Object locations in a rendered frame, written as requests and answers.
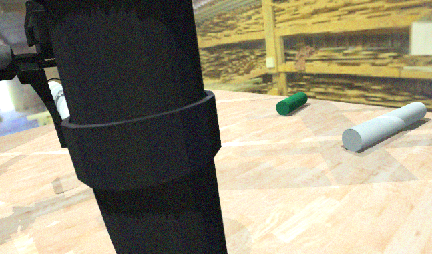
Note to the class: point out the green cylinder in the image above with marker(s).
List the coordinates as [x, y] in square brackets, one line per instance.
[291, 103]

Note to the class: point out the black metal band clamp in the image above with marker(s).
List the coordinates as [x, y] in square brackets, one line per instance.
[144, 152]

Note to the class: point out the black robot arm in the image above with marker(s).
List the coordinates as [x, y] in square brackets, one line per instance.
[36, 29]

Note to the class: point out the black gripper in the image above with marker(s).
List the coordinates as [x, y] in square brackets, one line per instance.
[29, 68]

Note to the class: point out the black cylindrical post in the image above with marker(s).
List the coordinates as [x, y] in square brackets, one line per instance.
[125, 59]

